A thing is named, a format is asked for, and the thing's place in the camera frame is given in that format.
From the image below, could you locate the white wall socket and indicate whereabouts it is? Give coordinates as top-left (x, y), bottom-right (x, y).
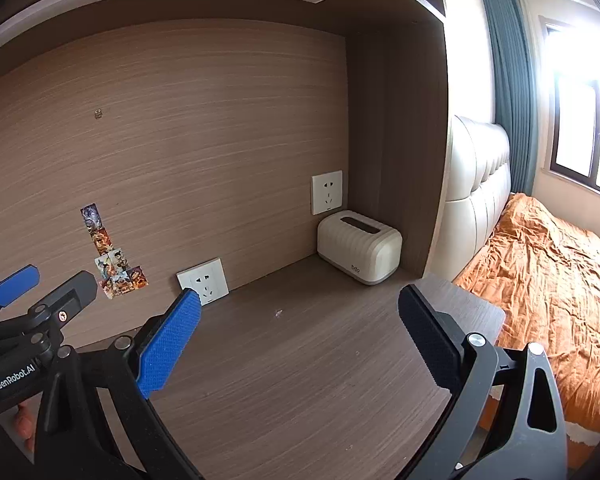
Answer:
top-left (311, 170), bottom-right (343, 215)
top-left (176, 258), bottom-right (229, 306)

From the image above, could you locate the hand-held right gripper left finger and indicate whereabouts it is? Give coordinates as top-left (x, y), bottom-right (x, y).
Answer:
top-left (34, 287), bottom-right (203, 480)

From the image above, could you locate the cream padded headboard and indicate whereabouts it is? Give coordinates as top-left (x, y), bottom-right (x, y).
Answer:
top-left (432, 115), bottom-right (512, 281)

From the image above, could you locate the person's left hand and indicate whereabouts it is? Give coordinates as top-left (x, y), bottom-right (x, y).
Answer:
top-left (12, 400), bottom-right (38, 456)

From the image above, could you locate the orange blanket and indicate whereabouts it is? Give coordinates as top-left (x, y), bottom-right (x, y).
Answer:
top-left (452, 192), bottom-right (600, 448)

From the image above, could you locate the cream tissue box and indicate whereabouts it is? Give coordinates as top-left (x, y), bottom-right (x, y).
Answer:
top-left (317, 210), bottom-right (403, 286)

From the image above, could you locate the dark framed window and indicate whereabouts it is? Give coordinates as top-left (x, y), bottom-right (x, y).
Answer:
top-left (540, 17), bottom-right (600, 206)

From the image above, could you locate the group of colourful wall stickers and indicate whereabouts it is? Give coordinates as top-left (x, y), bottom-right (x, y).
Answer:
top-left (80, 203), bottom-right (150, 300)

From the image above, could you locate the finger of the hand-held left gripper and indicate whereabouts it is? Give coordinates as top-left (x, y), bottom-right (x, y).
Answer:
top-left (0, 264), bottom-right (41, 322)
top-left (0, 270), bottom-right (99, 346)

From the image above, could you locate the teal curtain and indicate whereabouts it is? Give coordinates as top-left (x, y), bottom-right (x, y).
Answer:
top-left (480, 0), bottom-right (538, 196)

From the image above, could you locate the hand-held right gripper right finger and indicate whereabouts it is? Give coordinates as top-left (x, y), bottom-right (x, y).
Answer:
top-left (395, 284), bottom-right (567, 480)

